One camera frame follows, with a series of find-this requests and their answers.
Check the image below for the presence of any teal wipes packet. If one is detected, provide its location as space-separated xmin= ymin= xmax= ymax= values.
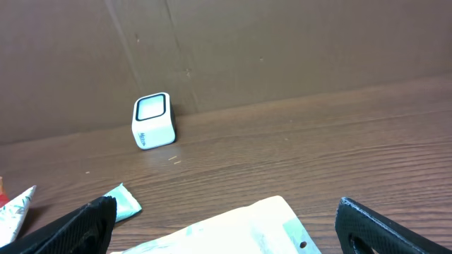
xmin=104 ymin=183 xmax=142 ymax=223

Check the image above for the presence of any clear beige zip pouch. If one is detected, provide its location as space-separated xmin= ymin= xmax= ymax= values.
xmin=123 ymin=195 xmax=320 ymax=254

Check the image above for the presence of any brown cardboard backdrop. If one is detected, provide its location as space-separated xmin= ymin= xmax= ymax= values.
xmin=1 ymin=0 xmax=451 ymax=144

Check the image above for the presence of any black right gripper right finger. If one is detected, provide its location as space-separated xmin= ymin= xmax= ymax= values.
xmin=335 ymin=197 xmax=451 ymax=254

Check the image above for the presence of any red snack package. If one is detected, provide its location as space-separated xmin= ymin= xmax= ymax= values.
xmin=0 ymin=177 xmax=10 ymax=207

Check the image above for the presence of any white Pantene tube gold cap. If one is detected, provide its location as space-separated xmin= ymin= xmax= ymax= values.
xmin=0 ymin=186 xmax=36 ymax=247

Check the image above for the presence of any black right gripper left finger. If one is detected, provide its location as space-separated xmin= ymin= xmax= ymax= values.
xmin=1 ymin=196 xmax=117 ymax=254

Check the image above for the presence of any white barcode scanner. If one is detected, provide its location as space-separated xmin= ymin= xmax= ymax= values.
xmin=131 ymin=92 xmax=177 ymax=150

